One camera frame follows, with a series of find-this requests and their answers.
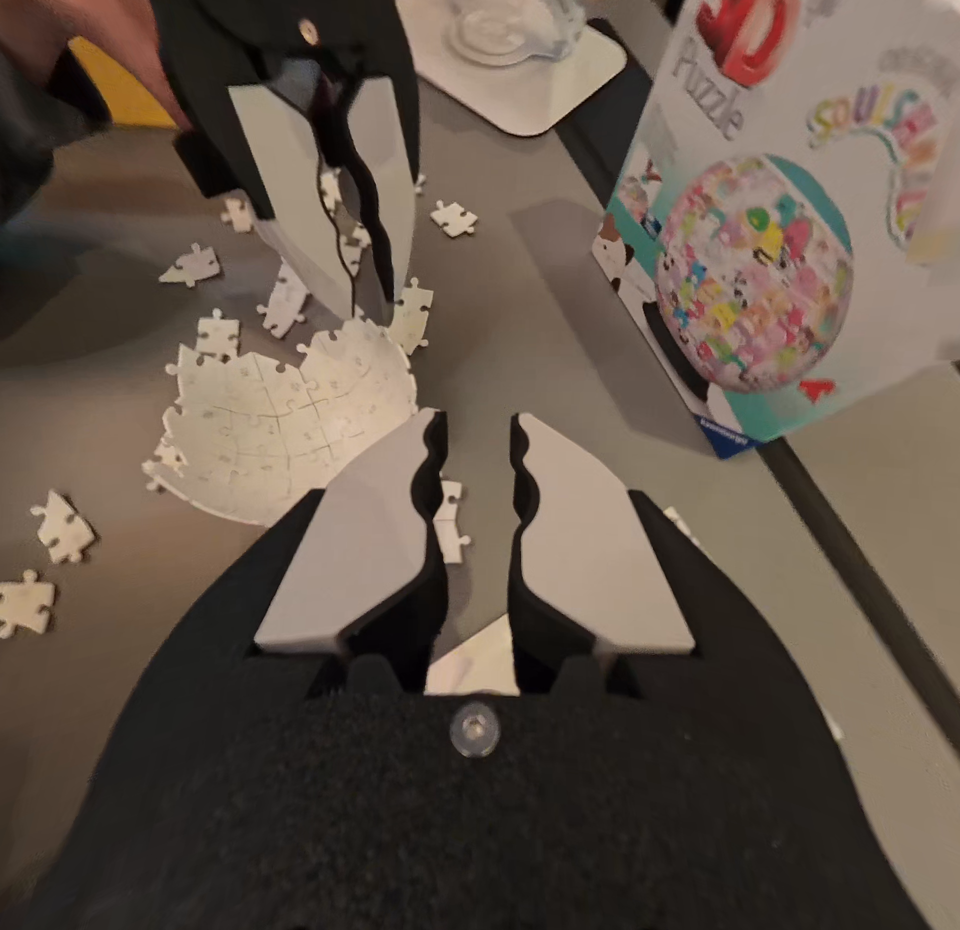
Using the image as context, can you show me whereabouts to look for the puzzle instruction leaflet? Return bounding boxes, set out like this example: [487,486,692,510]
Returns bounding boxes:
[425,506,846,741]

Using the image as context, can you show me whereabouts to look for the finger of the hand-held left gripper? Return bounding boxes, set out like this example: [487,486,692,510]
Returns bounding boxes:
[328,75,421,325]
[227,81,361,321]

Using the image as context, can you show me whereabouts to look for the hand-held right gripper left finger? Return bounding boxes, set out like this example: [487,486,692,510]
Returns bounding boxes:
[253,408,449,655]

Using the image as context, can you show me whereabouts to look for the white stand with base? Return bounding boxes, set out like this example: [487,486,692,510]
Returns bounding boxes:
[395,0,628,138]

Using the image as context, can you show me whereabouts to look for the partly built white puzzle ball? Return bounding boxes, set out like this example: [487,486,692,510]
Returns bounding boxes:
[142,318,420,528]

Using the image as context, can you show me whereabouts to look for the yellow cardboard box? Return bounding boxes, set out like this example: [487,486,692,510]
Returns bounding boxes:
[67,37,182,131]

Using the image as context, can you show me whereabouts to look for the colourful puzzle ball box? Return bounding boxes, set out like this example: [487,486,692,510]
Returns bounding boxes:
[592,0,960,461]

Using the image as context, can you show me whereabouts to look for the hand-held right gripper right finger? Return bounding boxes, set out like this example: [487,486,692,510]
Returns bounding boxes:
[510,412,696,657]

